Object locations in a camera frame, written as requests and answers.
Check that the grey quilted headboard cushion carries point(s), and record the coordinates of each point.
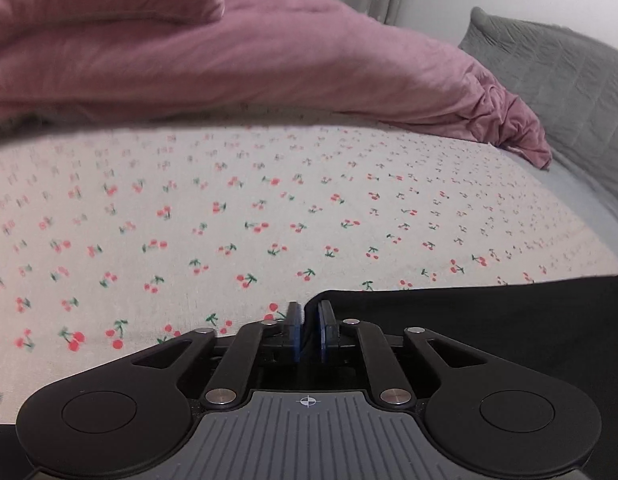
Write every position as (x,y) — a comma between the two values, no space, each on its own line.
(554,70)

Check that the pink duvet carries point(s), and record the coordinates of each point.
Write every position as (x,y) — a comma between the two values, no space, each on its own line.
(289,60)

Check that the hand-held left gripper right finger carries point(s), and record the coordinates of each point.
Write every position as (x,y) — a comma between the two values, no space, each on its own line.
(325,330)

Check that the cherry print sheet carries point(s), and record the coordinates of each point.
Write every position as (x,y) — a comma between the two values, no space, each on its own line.
(239,210)

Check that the black pants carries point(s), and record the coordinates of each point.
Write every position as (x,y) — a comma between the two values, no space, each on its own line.
(489,320)

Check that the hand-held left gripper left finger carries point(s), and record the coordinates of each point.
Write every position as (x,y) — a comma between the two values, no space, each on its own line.
(294,330)

